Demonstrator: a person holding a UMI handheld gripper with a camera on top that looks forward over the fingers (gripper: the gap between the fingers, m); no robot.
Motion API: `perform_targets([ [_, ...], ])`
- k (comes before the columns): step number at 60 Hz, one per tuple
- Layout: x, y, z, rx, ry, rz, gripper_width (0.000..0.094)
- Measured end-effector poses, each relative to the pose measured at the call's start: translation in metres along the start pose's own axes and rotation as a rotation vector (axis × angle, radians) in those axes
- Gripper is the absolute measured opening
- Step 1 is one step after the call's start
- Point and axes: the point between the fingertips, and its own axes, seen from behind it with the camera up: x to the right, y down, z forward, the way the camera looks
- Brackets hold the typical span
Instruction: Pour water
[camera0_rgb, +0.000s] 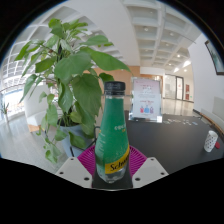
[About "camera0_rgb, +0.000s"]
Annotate framed landscape painting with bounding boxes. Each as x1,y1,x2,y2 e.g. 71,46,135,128
204,39,224,76

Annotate potted green plant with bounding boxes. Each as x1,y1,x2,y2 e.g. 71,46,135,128
14,18,133,164

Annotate white polka-dot mug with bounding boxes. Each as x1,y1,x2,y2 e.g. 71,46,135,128
203,129,219,153

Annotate long white bench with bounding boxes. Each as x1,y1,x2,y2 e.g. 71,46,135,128
193,96,224,138

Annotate clear acrylic sign stand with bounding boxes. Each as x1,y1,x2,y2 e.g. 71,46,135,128
128,77,164,124

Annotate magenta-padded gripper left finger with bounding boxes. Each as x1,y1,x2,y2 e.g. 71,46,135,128
54,144,101,190

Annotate green drink bottle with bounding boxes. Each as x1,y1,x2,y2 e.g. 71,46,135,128
94,80,131,184

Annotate ceiling lights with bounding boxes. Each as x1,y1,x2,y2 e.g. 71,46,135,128
143,26,193,74

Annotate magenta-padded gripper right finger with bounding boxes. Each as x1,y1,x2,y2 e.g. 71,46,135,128
125,144,170,190

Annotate glass entrance doors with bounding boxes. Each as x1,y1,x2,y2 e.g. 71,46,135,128
163,74,185,101

